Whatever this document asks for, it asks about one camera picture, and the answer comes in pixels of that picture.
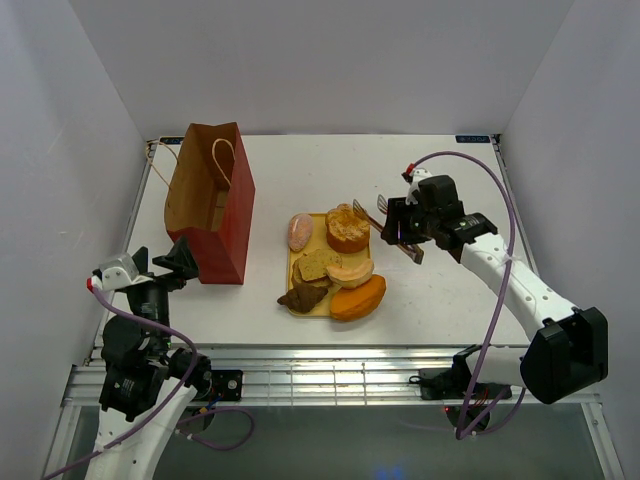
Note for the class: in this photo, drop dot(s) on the seeded bread slice top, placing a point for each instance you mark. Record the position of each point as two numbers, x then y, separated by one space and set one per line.
313 266

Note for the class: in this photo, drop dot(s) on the flower shaped golden bread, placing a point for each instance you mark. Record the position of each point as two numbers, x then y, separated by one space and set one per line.
346 232

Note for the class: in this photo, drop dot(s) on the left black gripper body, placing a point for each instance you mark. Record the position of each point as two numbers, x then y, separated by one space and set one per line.
152 297

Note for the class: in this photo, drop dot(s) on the red paper bag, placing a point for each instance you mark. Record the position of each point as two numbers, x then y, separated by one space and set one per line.
210 201

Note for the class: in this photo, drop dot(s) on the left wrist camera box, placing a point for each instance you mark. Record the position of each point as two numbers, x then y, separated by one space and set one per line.
116 273

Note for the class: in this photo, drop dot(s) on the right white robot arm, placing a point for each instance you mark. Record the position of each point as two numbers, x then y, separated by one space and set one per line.
568 346

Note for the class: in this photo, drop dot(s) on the seeded bread slice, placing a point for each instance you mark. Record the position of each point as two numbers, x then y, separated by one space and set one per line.
313 266
296 278

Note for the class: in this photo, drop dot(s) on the aluminium frame rail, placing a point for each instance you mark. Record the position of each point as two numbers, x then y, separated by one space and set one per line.
329 376

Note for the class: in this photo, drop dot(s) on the yellow plastic tray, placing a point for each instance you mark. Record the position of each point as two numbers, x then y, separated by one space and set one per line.
318 241

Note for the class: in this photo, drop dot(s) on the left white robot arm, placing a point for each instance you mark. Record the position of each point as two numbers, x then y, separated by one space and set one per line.
146 385

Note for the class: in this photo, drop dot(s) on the seeded bread slice bottom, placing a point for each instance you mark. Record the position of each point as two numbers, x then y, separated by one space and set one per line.
296 278

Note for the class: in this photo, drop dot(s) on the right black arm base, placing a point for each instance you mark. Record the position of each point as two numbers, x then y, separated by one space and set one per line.
452 382

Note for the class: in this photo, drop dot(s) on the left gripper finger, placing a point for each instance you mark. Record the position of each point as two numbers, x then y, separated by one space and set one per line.
141 260
179 263

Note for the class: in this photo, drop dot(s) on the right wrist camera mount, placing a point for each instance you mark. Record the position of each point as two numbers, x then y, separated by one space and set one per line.
414 176

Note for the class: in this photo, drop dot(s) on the orange oval bread loaf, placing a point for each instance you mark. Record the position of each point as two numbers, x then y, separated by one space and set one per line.
351 304

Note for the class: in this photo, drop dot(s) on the brown chocolate croissant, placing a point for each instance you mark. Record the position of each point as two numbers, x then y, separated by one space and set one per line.
303 298

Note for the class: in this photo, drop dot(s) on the pale crescent bread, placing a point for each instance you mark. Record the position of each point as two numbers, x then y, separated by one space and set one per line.
351 277

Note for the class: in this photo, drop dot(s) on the pink sugared bread roll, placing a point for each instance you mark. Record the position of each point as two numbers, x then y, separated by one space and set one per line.
300 230

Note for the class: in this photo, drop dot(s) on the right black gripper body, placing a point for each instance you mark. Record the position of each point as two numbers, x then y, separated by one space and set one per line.
427 221

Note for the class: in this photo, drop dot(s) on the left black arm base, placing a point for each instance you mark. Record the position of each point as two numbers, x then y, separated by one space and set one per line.
215 384

